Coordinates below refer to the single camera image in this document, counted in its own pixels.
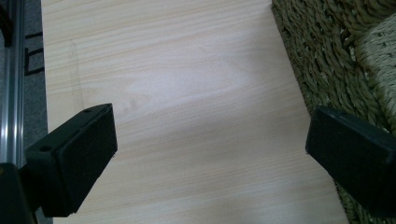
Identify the woven straw basket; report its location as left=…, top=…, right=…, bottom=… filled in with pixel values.
left=354, top=13, right=396, bottom=125

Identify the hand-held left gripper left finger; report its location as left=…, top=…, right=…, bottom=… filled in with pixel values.
left=24, top=103, right=119, bottom=218

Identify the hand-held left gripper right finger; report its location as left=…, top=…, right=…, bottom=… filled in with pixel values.
left=304, top=105, right=396, bottom=218

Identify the aluminium frame rail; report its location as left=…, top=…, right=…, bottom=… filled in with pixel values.
left=0, top=0, right=26, bottom=169

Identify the woven wicker basket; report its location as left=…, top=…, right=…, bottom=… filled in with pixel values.
left=270, top=0, right=396, bottom=224

